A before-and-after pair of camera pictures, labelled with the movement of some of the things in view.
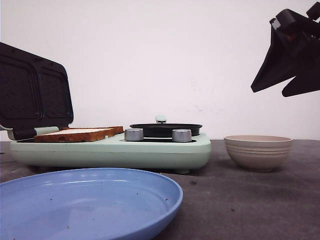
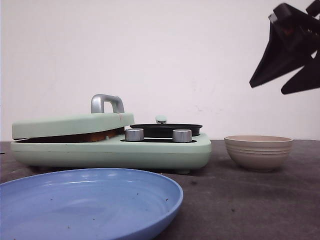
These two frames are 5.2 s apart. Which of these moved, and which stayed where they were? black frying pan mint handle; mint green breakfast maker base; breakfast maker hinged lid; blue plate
Moved: breakfast maker hinged lid
Stayed: blue plate; mint green breakfast maker base; black frying pan mint handle
